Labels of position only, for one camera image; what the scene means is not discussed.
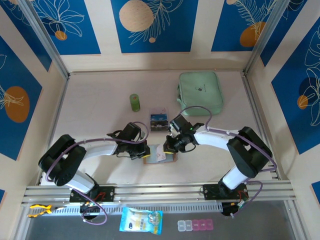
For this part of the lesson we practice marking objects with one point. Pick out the brown leather card holder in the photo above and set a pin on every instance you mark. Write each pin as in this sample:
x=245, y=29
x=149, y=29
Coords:
x=170, y=158

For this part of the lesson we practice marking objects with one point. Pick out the white pink patterned card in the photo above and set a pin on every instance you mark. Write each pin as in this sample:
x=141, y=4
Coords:
x=159, y=110
x=158, y=153

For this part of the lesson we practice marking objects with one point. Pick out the clear acrylic card stand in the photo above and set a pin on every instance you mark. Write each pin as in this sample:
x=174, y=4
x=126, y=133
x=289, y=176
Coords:
x=168, y=120

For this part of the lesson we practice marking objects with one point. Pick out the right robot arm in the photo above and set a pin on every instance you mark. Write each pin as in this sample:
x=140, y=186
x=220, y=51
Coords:
x=250, y=152

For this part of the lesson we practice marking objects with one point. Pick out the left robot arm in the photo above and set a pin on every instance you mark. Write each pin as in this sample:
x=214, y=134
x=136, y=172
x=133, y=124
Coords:
x=62, y=160

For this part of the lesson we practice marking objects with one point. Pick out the green cylindrical bottle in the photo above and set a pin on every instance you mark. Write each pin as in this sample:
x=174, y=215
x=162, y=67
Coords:
x=135, y=103

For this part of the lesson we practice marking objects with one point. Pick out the mint green zip pouch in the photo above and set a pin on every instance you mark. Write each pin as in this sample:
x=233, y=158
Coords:
x=200, y=85

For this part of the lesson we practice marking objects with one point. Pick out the blue snack packet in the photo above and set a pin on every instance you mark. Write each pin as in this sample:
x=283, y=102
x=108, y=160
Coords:
x=140, y=221

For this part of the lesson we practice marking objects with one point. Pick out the white and pink pill organizer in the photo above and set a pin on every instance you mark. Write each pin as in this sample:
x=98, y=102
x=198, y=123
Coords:
x=196, y=225

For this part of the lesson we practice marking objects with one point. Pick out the yellow black pliers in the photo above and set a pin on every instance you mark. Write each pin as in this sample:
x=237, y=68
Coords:
x=37, y=209

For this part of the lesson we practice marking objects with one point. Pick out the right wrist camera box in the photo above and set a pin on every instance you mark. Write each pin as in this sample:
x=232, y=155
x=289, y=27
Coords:
x=172, y=132

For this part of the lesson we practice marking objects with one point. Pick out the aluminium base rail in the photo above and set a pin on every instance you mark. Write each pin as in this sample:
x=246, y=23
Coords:
x=160, y=191

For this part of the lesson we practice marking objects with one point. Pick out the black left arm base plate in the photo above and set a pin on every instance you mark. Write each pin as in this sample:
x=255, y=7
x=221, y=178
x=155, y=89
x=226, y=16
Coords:
x=107, y=193

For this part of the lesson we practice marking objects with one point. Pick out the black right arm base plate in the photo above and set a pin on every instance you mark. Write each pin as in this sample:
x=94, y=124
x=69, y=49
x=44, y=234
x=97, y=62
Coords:
x=210, y=191

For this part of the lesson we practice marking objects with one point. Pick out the aluminium side rail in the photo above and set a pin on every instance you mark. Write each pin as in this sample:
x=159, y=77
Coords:
x=250, y=95
x=60, y=105

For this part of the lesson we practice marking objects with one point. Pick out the aluminium frame post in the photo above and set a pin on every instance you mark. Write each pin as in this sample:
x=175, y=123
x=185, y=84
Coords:
x=265, y=35
x=45, y=37

